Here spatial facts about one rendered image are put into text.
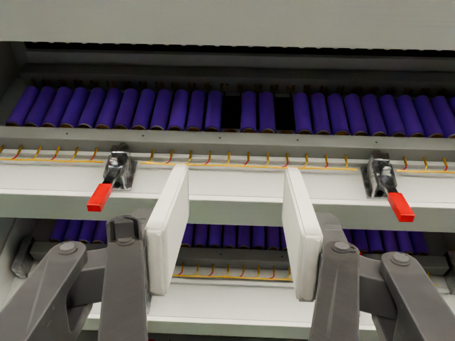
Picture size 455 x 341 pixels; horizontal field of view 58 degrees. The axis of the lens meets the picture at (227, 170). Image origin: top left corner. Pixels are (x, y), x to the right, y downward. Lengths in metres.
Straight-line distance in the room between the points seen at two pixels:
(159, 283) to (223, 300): 0.40
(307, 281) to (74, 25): 0.28
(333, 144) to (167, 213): 0.30
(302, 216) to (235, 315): 0.40
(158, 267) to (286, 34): 0.24
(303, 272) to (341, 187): 0.29
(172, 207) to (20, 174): 0.33
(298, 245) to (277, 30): 0.22
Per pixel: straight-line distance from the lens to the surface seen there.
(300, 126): 0.46
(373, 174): 0.43
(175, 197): 0.18
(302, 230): 0.16
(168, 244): 0.16
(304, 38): 0.35
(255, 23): 0.34
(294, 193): 0.18
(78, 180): 0.46
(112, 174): 0.42
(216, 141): 0.43
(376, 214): 0.45
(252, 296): 0.56
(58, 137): 0.47
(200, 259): 0.56
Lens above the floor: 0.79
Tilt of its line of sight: 33 degrees down
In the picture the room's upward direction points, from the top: 1 degrees clockwise
